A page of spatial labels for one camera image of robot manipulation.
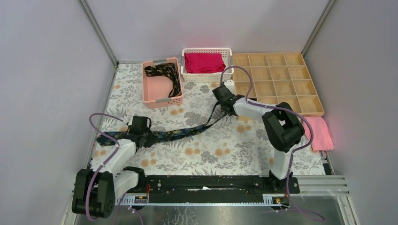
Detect blue floral necktie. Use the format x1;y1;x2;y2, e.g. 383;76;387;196
96;117;214;146

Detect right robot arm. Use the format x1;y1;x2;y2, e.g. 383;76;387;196
213;85;308;193

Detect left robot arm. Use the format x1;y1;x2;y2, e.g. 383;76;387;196
71;116;153;221

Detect pink plastic basket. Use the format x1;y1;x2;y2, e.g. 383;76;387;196
142;57;183;109

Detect red folded cloth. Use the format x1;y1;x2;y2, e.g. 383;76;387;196
184;52;226;74

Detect white plastic basket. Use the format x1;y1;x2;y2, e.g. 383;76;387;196
180;48;234;83

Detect floral table mat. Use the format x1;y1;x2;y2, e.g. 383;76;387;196
88;63;326;176

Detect wooden compartment tray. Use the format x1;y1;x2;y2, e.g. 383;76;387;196
232;52;324;116

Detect black gold necktie in basket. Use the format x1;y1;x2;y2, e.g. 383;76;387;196
144;62;182;98

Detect pink folded cloth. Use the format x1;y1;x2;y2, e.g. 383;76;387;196
302;116;334;151

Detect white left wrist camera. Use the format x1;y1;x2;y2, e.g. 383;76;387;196
123;118;133;128

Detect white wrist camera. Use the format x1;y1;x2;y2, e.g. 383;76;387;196
123;118;133;128
223;80;235;95

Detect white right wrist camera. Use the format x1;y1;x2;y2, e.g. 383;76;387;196
223;80;235;95

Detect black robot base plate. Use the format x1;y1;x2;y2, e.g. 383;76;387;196
126;175;300;205

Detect white slotted cable duct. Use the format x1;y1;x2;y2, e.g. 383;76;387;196
115;195;148;206

